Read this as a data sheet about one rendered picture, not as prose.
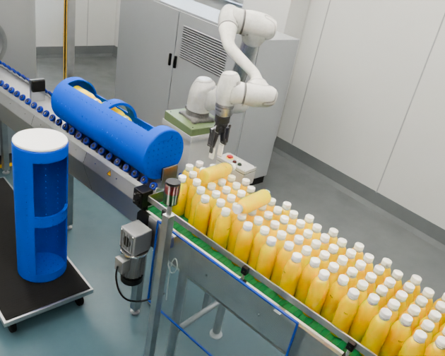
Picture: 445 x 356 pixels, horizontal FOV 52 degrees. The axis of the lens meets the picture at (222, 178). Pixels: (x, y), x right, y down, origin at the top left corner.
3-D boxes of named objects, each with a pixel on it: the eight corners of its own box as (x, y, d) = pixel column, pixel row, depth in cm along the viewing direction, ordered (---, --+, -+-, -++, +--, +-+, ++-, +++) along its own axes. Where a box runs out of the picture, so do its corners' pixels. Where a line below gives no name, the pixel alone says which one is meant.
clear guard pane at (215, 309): (149, 299, 236) (159, 222, 214) (268, 405, 195) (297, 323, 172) (148, 299, 236) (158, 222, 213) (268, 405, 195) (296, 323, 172)
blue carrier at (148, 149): (90, 115, 304) (91, 73, 290) (181, 171, 258) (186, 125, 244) (51, 123, 285) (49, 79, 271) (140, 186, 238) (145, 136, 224)
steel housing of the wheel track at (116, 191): (5, 100, 384) (3, 59, 367) (183, 227, 269) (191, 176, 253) (-31, 105, 363) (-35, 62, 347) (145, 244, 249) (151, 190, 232)
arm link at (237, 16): (220, 15, 239) (246, 21, 242) (220, -4, 250) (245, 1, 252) (215, 36, 250) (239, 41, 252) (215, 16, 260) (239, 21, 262)
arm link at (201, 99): (186, 102, 310) (191, 71, 300) (212, 107, 313) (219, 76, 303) (186, 111, 296) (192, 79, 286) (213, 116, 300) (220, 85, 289)
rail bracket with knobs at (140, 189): (145, 199, 236) (147, 182, 232) (155, 206, 233) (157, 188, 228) (130, 205, 229) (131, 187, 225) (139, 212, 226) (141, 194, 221)
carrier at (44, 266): (8, 276, 275) (53, 287, 274) (-1, 145, 234) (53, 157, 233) (32, 248, 300) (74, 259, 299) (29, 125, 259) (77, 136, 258)
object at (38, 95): (43, 99, 321) (43, 78, 314) (46, 101, 319) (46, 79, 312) (29, 101, 314) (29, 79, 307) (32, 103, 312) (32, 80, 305)
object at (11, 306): (5, 191, 377) (4, 176, 370) (92, 306, 286) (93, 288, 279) (-68, 207, 344) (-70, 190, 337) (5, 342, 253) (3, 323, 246)
